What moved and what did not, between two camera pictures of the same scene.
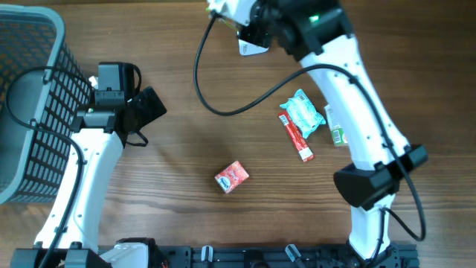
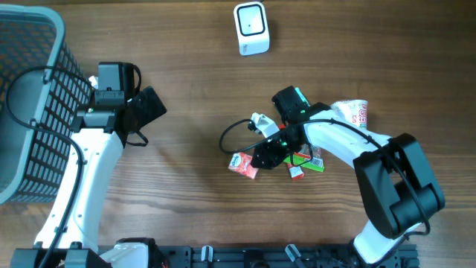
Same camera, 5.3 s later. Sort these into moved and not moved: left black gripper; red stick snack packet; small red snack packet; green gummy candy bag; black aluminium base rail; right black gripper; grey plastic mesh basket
Moved: green gummy candy bag; right black gripper; small red snack packet; red stick snack packet
Not moved: black aluminium base rail; grey plastic mesh basket; left black gripper
